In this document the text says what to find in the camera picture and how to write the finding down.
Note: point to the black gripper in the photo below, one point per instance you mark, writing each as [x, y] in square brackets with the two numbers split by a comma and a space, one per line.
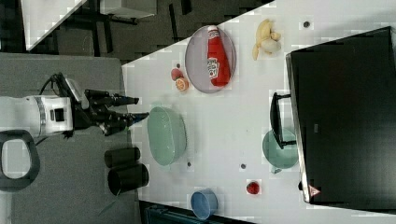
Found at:
[93, 110]

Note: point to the green plastic strainer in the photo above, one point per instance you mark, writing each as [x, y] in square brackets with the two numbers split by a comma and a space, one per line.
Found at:
[167, 135]

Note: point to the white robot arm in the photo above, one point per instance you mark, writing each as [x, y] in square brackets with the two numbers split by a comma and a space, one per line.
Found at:
[50, 115]

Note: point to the black cylinder upper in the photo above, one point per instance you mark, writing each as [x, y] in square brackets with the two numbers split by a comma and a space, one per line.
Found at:
[121, 156]

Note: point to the black cylinder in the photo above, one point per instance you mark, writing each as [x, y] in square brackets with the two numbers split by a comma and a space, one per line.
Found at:
[127, 178]
[121, 156]

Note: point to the black cylinder lower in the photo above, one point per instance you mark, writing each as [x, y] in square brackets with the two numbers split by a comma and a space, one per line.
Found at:
[127, 178]

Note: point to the pink toy fruit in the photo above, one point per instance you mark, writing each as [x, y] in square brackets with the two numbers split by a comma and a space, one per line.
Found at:
[176, 73]

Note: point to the toy orange slice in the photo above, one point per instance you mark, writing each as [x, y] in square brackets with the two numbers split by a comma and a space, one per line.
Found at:
[182, 84]

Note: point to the grey round plate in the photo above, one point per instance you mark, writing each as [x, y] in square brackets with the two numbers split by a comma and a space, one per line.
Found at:
[195, 59]

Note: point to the red ketchup bottle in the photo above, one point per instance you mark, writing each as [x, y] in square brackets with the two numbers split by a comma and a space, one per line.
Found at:
[217, 61]

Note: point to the blue cup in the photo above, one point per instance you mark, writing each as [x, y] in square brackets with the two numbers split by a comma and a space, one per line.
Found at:
[204, 203]

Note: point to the red toy strawberry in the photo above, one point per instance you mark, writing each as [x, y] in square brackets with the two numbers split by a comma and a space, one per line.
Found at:
[253, 187]

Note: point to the peeled toy banana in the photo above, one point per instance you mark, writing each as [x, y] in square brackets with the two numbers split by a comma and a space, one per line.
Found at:
[266, 40]

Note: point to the black toaster oven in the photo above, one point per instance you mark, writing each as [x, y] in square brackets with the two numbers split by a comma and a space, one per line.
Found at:
[343, 102]

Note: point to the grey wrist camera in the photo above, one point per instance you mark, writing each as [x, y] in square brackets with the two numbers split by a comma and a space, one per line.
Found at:
[77, 93]

